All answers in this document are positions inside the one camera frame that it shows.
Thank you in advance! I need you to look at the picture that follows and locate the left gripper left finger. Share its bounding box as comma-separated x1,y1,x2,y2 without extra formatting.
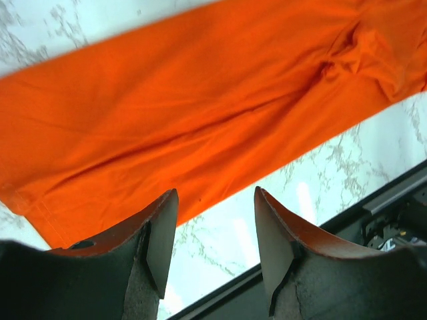
1,189,179,319

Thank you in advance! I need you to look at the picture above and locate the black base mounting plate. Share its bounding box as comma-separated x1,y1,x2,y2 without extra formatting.
176,163,426,319

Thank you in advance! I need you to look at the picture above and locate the orange t shirt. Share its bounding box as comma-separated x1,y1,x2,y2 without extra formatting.
1,1,426,247

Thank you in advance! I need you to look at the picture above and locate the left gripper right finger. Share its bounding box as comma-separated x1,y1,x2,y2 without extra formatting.
254,188,426,319

